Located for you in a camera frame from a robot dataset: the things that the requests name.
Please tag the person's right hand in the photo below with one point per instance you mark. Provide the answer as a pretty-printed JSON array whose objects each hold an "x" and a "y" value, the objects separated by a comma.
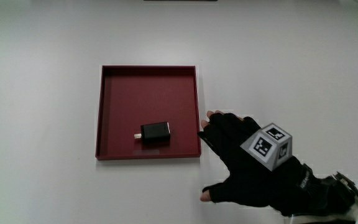
[{"x": 247, "y": 174}]

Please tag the black charger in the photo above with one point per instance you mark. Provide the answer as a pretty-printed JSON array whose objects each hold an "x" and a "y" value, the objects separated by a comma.
[{"x": 155, "y": 131}]

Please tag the dark red square plate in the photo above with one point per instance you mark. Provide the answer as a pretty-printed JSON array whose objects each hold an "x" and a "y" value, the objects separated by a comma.
[{"x": 154, "y": 96}]

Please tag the person's right forearm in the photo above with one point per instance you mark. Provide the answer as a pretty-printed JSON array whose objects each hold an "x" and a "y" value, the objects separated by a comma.
[{"x": 337, "y": 193}]

